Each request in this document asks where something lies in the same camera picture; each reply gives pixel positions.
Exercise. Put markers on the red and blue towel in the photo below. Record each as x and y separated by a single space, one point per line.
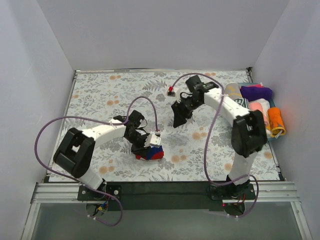
154 153

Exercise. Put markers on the grey yellow rolled towel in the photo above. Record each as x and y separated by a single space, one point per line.
233 91

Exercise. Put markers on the pink panda towel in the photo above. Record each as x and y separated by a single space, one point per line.
256 106

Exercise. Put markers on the aluminium frame rail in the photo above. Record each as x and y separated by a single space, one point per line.
265 192

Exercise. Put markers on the purple rolled towel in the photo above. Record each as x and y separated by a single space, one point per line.
252 93

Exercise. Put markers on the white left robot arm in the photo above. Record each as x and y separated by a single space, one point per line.
74 153

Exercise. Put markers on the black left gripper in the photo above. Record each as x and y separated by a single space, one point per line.
139 147

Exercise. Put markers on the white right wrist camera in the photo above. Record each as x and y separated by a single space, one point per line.
174 92

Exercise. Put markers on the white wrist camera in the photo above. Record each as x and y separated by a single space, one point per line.
174 92
153 140

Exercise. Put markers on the white rolled towel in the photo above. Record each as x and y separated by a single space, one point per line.
261 101

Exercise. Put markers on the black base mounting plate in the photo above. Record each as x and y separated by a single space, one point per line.
174 195

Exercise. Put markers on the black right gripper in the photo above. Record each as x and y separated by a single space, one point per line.
182 109

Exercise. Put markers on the striped lemon rolled towel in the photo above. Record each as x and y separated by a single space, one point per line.
242 102

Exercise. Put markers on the teal towel tray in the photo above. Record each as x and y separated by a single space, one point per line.
265 106

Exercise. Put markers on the orange rolled towel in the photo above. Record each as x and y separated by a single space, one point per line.
275 126

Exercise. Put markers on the floral patterned table mat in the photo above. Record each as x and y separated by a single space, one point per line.
195 151

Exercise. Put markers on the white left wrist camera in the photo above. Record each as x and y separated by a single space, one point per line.
153 140

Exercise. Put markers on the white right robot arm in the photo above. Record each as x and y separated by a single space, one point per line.
248 133

